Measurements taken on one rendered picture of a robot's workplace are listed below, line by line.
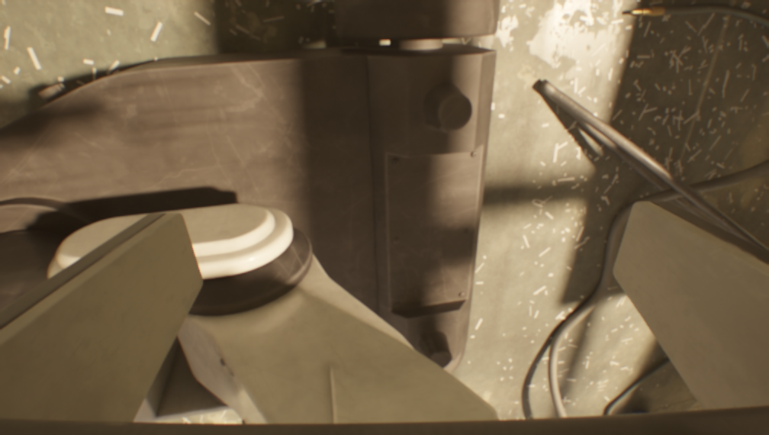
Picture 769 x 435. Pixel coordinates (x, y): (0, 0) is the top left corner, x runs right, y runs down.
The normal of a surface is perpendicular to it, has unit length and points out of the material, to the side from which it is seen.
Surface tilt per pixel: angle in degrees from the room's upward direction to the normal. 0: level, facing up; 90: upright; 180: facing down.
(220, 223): 90
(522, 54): 0
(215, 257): 90
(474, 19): 24
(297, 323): 90
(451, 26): 6
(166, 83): 0
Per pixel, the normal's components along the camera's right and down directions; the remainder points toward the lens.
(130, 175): 0.20, 0.46
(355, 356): -0.03, -0.88
